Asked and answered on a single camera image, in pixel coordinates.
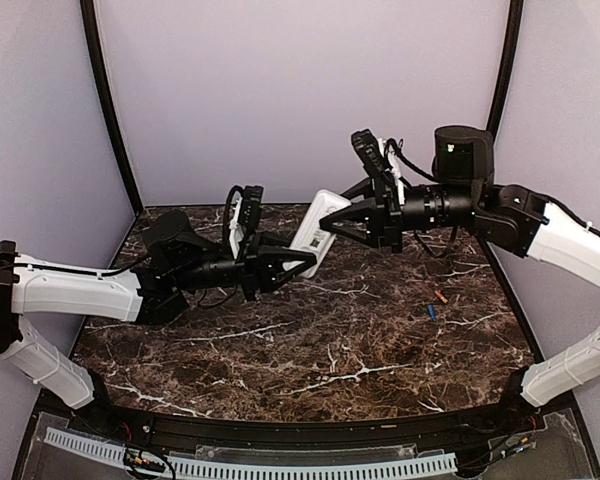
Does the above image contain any blue battery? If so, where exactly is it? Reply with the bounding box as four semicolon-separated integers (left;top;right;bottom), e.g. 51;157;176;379
427;305;437;321

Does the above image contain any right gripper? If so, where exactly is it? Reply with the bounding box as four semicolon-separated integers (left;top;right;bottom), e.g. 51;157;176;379
319;175;480;253

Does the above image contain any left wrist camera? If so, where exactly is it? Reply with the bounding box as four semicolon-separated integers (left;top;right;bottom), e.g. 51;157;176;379
222;185;264;259

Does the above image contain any left black frame post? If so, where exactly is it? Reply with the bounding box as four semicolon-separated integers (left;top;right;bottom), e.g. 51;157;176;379
79;0;144;216

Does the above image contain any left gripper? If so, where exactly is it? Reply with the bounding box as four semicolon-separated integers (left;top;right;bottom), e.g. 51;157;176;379
173;229;318;300

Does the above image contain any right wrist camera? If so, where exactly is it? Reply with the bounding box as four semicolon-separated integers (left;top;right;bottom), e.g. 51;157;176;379
351;129;405;202

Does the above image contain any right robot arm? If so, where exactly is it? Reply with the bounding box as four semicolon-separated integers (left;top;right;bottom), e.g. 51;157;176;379
320;125;600;288

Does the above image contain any black frame post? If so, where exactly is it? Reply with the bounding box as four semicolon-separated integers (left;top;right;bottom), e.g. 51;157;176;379
79;0;144;216
486;0;524;139

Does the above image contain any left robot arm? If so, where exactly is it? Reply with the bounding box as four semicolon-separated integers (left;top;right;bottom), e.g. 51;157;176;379
0;210;317;436

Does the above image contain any right black frame post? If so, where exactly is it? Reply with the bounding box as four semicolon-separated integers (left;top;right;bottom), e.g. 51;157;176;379
486;0;524;139

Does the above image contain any white remote control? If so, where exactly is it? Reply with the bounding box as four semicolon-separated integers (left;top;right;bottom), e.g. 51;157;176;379
290;189;351;279

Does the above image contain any black front rail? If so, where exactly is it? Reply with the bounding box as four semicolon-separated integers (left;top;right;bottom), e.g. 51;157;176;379
32;391;580;453

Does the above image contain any white slotted cable duct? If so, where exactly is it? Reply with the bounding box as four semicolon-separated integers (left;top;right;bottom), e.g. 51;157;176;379
44;427;457;480

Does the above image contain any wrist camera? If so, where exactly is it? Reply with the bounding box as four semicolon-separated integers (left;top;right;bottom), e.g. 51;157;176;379
351;129;405;202
222;185;264;259

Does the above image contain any orange battery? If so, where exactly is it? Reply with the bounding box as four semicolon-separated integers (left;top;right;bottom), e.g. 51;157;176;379
434;290;448;304

